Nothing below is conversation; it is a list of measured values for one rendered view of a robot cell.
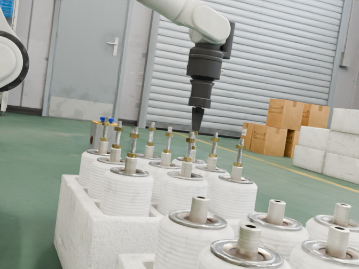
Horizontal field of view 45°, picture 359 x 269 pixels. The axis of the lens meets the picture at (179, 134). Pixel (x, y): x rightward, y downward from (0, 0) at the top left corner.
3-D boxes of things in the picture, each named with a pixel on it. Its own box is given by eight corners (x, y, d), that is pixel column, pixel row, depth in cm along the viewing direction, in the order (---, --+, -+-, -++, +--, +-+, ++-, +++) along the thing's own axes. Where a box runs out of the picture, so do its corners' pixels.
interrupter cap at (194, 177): (204, 177, 92) (204, 174, 92) (202, 183, 85) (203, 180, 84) (169, 172, 93) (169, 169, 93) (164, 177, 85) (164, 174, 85)
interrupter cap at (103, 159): (138, 166, 94) (138, 163, 94) (108, 166, 89) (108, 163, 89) (119, 160, 100) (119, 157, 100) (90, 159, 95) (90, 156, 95)
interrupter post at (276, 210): (271, 227, 59) (275, 203, 58) (262, 221, 61) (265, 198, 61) (286, 227, 60) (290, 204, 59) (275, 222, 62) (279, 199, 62)
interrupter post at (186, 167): (191, 177, 90) (193, 162, 89) (190, 180, 87) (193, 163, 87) (179, 176, 90) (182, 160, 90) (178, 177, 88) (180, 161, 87)
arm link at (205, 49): (197, 58, 107) (203, 11, 106) (180, 60, 117) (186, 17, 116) (236, 65, 112) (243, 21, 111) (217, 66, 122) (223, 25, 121)
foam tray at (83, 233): (80, 321, 76) (93, 219, 74) (53, 243, 111) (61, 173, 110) (268, 308, 91) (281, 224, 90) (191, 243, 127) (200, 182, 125)
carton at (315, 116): (325, 133, 479) (330, 107, 477) (307, 131, 471) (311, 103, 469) (309, 131, 507) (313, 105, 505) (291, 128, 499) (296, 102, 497)
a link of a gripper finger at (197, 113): (189, 129, 114) (192, 106, 113) (201, 131, 114) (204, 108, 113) (189, 129, 112) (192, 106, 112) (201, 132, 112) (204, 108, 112)
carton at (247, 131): (261, 149, 519) (265, 124, 517) (272, 152, 496) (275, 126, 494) (239, 147, 509) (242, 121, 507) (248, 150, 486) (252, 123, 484)
